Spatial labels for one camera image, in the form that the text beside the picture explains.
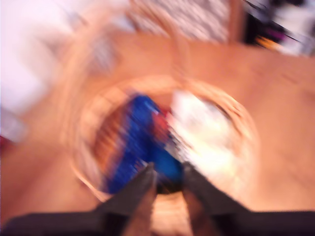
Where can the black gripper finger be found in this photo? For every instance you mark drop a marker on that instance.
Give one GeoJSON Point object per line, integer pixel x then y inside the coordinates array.
{"type": "Point", "coordinates": [206, 199]}
{"type": "Point", "coordinates": [133, 196]}

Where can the white egg bag black script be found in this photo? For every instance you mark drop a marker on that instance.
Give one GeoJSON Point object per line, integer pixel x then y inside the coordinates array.
{"type": "Point", "coordinates": [209, 137]}

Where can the blue egg bag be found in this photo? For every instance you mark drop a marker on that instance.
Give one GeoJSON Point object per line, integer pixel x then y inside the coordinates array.
{"type": "Point", "coordinates": [137, 127]}

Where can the paw print chair cover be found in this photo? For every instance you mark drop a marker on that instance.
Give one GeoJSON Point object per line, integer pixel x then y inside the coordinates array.
{"type": "Point", "coordinates": [192, 19]}

